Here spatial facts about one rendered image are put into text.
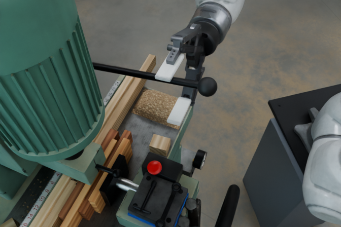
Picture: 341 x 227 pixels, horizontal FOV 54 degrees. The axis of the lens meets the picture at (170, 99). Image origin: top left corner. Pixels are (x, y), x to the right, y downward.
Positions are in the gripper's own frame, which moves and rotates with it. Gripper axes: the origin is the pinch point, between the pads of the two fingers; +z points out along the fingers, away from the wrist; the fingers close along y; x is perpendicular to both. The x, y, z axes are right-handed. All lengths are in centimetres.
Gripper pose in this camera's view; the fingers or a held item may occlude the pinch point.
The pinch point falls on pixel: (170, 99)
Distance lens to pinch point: 66.1
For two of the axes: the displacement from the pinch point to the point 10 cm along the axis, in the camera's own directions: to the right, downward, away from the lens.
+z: -3.9, 7.5, -5.4
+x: 9.1, 2.2, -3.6
